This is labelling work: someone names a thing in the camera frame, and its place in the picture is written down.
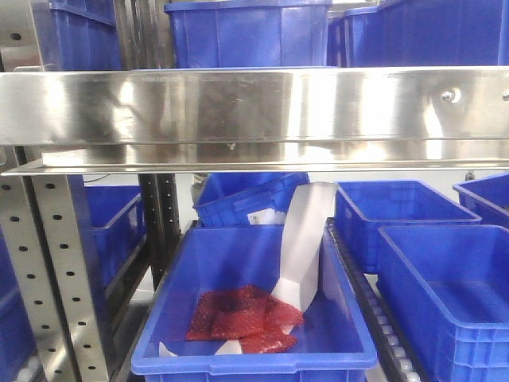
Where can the upper shelf blue bin centre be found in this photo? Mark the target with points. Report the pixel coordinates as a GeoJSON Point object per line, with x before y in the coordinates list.
{"type": "Point", "coordinates": [236, 34]}

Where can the shelf blue bin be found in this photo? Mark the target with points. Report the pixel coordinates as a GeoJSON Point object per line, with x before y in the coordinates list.
{"type": "Point", "coordinates": [419, 33]}
{"type": "Point", "coordinates": [236, 34]}
{"type": "Point", "coordinates": [86, 35]}

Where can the upper shelf blue bin right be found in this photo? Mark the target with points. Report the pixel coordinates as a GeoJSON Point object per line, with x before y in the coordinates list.
{"type": "Point", "coordinates": [419, 33]}

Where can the upper shelf blue bin left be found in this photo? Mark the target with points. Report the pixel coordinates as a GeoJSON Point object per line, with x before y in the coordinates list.
{"type": "Point", "coordinates": [86, 35]}

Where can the tilted blue bin behind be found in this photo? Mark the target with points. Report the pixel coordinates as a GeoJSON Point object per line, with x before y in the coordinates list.
{"type": "Point", "coordinates": [243, 199]}

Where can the white paper strip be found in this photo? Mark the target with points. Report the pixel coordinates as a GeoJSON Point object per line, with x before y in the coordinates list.
{"type": "Point", "coordinates": [312, 204]}

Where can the blue bin centre right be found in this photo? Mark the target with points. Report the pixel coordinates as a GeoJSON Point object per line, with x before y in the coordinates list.
{"type": "Point", "coordinates": [362, 207]}

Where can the red bubble bags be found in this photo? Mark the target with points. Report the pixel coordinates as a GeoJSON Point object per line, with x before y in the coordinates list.
{"type": "Point", "coordinates": [260, 322]}

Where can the blue bin with red bags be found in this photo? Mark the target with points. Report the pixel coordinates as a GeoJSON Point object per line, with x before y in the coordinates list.
{"type": "Point", "coordinates": [333, 344]}

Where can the blue bin lower left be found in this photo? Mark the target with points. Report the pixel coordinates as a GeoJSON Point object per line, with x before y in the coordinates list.
{"type": "Point", "coordinates": [118, 224]}

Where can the blue bin front right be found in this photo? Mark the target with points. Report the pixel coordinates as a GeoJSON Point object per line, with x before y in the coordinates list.
{"type": "Point", "coordinates": [447, 287]}

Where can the blue bin far right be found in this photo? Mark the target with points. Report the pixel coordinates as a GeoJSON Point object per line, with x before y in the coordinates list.
{"type": "Point", "coordinates": [486, 197]}

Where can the black perforated rear post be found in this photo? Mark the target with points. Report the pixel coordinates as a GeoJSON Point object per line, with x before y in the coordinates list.
{"type": "Point", "coordinates": [159, 195]}

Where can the stainless steel shelf rail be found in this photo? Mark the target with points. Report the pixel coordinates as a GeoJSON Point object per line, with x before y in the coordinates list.
{"type": "Point", "coordinates": [300, 119]}

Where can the perforated steel shelf post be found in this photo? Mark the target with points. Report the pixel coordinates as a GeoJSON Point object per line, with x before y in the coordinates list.
{"type": "Point", "coordinates": [47, 226]}

